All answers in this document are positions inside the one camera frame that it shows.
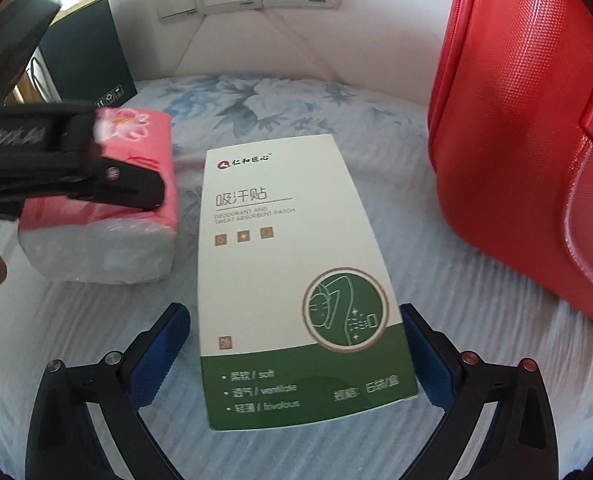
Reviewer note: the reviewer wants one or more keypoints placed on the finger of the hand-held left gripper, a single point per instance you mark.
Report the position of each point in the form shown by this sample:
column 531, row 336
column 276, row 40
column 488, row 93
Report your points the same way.
column 131, row 185

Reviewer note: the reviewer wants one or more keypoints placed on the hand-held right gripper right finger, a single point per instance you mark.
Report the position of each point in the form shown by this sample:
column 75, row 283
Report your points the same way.
column 431, row 360

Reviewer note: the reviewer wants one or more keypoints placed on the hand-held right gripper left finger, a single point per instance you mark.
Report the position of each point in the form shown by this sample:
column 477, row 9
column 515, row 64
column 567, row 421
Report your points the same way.
column 159, row 355

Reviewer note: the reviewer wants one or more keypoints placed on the pink tissue pack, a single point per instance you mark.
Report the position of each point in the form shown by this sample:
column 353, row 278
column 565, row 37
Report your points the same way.
column 136, row 135

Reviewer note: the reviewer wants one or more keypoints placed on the white and green box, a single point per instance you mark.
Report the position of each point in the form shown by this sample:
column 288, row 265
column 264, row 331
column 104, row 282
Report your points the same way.
column 286, row 260

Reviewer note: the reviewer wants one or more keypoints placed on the black cardboard box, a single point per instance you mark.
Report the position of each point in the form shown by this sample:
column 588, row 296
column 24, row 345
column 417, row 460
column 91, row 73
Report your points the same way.
column 91, row 50

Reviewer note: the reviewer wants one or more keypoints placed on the blue floral bed sheet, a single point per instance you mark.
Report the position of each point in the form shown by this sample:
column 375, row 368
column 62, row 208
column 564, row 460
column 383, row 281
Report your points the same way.
column 326, row 110

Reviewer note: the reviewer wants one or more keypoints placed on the red plastic carry case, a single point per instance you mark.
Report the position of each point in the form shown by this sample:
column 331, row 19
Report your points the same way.
column 516, row 110

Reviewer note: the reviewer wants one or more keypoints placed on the white padded headboard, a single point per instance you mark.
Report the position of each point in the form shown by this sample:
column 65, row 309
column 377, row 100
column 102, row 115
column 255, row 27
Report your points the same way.
column 376, row 35

